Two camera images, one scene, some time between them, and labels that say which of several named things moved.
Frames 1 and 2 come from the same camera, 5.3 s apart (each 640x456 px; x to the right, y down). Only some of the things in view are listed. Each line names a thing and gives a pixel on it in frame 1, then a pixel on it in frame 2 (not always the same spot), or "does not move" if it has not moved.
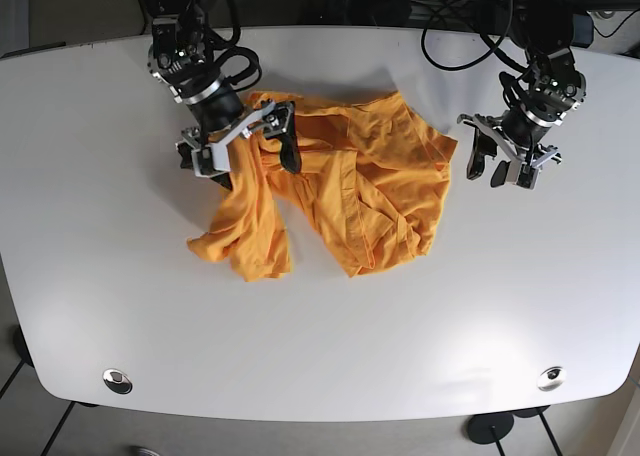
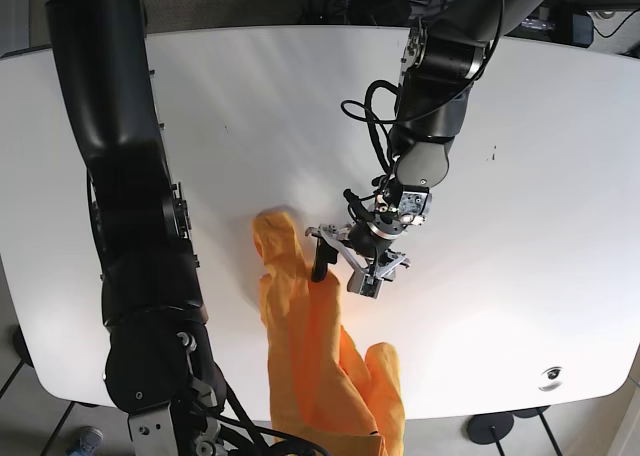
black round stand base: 490,427 does not move
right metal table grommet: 551,379 does not move
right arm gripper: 523,138 → 367,248
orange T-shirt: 370,187 → 323,394
